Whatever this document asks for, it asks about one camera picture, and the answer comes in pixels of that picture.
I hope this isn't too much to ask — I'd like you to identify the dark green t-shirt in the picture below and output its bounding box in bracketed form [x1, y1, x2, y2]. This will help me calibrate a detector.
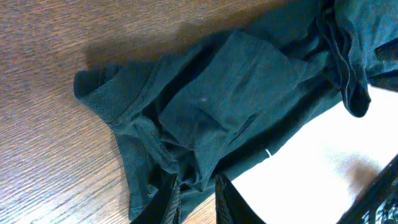
[73, 0, 397, 221]

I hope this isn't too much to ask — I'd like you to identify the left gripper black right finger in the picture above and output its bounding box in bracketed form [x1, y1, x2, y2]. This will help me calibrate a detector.
[215, 174, 266, 224]

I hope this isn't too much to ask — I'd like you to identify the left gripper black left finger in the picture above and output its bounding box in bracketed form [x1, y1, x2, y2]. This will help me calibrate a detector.
[131, 174, 181, 224]

